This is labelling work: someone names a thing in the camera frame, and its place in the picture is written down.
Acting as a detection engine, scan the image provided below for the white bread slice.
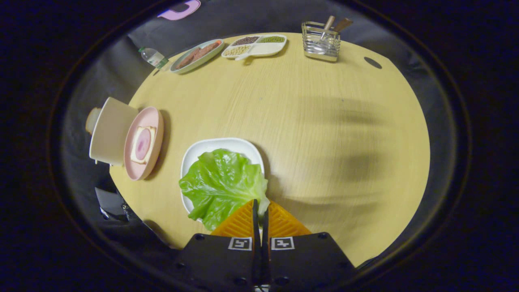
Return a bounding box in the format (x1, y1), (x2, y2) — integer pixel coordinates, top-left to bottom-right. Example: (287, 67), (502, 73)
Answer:
(130, 125), (157, 165)

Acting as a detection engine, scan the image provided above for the cream box-shaped appliance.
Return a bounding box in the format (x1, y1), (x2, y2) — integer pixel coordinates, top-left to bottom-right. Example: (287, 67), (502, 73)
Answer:
(85, 97), (139, 166)

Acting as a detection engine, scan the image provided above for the white divided tray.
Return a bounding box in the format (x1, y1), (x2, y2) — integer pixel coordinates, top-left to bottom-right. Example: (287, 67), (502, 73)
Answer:
(221, 34), (287, 61)

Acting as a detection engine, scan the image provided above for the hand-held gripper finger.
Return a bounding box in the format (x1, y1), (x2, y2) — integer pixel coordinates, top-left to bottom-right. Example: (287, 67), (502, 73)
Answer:
(261, 201), (358, 290)
(168, 199), (261, 289)

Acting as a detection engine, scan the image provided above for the pink round plate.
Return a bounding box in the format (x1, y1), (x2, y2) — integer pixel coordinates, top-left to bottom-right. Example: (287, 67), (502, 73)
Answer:
(124, 106), (164, 181)

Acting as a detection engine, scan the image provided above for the dark object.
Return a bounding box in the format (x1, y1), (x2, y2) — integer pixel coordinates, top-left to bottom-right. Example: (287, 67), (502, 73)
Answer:
(94, 186), (142, 222)

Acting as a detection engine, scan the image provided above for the pile of yellow soybeans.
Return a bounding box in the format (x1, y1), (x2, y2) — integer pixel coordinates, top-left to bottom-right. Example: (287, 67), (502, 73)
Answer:
(224, 45), (252, 56)

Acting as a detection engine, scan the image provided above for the pink ham slice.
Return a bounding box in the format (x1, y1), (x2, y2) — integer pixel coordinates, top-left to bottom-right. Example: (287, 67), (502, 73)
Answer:
(135, 129), (152, 161)

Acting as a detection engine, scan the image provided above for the clear plastic water bottle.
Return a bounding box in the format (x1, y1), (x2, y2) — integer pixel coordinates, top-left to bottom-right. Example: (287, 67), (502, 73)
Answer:
(138, 47), (169, 70)

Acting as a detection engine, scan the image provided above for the wooden-handled utensil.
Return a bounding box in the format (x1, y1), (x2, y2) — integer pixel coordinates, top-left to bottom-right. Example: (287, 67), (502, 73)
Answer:
(329, 18), (354, 34)
(319, 15), (336, 43)

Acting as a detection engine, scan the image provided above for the brown sausage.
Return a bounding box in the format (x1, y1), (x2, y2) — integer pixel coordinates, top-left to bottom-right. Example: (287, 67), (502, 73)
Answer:
(192, 41), (221, 62)
(175, 48), (202, 70)

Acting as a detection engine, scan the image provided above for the pale green oval plate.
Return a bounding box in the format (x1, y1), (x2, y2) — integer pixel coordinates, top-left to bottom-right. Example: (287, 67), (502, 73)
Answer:
(169, 39), (225, 74)

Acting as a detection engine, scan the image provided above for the green lettuce leaf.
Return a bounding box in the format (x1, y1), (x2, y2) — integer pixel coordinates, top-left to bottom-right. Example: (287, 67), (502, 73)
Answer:
(179, 148), (270, 231)

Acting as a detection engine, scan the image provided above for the white square plate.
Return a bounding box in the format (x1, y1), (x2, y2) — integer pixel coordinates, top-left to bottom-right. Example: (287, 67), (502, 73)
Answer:
(180, 137), (266, 221)

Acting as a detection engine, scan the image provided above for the metal wire utensil holder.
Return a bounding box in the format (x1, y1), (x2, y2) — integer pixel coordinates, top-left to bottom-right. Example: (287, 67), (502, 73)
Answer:
(301, 21), (341, 62)

